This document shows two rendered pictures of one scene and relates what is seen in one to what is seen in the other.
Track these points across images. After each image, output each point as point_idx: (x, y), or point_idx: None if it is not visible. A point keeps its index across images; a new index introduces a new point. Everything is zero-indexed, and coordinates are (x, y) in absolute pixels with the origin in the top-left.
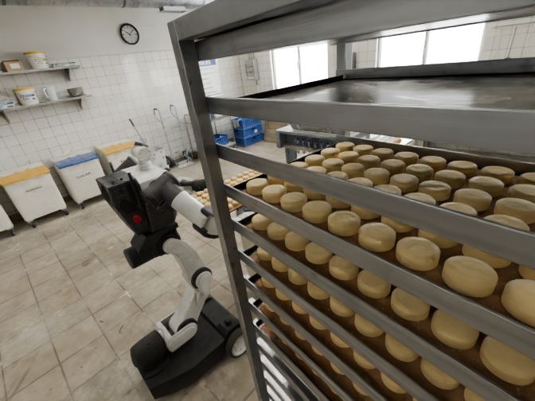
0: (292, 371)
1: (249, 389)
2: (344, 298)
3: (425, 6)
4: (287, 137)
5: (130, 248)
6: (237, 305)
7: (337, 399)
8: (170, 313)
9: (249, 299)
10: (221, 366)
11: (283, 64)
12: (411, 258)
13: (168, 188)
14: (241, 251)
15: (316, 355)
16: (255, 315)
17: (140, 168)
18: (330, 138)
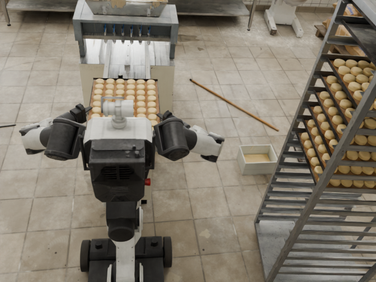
0: (212, 240)
1: (200, 274)
2: None
3: None
4: (83, 24)
5: (121, 221)
6: (327, 179)
7: (374, 188)
8: (110, 275)
9: (318, 175)
10: (164, 281)
11: None
12: None
13: (189, 134)
14: (334, 146)
15: (370, 175)
16: (144, 228)
17: (120, 126)
18: (158, 24)
